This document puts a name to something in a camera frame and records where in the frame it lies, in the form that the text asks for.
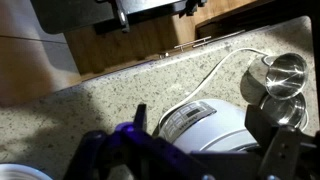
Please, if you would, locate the lower stainless steel bowl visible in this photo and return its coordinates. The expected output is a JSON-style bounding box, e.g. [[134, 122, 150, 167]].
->
[[259, 93, 308, 128]]

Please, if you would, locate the silver drawer handle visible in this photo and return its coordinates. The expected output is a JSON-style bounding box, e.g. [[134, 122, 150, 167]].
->
[[174, 30, 245, 52]]

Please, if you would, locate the white rice cooker body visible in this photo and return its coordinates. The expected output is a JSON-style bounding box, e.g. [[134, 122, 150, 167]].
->
[[159, 99, 259, 153]]

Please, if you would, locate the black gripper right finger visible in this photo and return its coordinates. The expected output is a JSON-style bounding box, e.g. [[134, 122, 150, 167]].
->
[[245, 105, 280, 148]]

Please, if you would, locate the white power cord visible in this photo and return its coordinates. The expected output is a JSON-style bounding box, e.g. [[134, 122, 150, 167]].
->
[[157, 47, 270, 129]]

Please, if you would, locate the wooden cabinet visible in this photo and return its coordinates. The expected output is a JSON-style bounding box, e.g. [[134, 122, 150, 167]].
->
[[63, 0, 278, 76]]

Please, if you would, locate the upper stainless steel cup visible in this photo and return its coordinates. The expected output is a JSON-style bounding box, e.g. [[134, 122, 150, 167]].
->
[[240, 53, 308, 104]]

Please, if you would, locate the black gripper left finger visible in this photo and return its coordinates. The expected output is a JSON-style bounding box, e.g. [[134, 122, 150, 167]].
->
[[133, 104, 147, 130]]

